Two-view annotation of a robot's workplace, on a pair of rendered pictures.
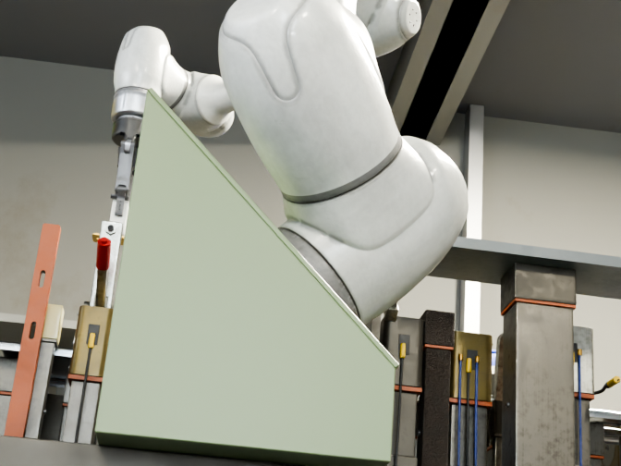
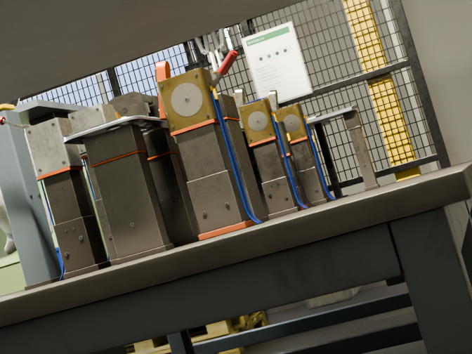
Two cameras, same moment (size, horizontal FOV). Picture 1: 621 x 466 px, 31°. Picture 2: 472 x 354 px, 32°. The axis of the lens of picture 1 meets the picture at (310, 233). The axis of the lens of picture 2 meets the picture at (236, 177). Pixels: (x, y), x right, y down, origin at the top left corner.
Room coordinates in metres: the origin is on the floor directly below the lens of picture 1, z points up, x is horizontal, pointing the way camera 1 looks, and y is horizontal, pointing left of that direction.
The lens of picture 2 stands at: (2.93, -2.34, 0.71)
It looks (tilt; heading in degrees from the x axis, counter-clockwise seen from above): 3 degrees up; 111
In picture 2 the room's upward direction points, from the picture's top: 16 degrees counter-clockwise
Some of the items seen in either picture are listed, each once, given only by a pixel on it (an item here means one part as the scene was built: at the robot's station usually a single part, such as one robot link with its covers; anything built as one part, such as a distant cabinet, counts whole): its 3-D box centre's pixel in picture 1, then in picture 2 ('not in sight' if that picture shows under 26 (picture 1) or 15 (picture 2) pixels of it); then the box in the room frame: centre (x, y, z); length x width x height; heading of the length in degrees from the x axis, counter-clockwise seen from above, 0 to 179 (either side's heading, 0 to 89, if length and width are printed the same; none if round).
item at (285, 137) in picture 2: not in sight; (289, 166); (2.14, 0.18, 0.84); 0.10 x 0.05 x 0.29; 6
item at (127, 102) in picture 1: (135, 112); not in sight; (1.94, 0.36, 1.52); 0.09 x 0.09 x 0.06
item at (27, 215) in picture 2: not in sight; (22, 199); (1.70, -0.63, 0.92); 0.08 x 0.08 x 0.44; 6
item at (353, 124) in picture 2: not in sight; (361, 149); (2.30, 0.55, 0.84); 0.05 x 0.05 x 0.29; 6
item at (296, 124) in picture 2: not in sight; (305, 156); (2.16, 0.32, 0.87); 0.12 x 0.07 x 0.35; 6
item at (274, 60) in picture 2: not in sight; (277, 65); (1.98, 0.92, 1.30); 0.23 x 0.02 x 0.31; 6
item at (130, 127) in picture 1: (129, 145); not in sight; (1.94, 0.36, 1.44); 0.08 x 0.07 x 0.09; 6
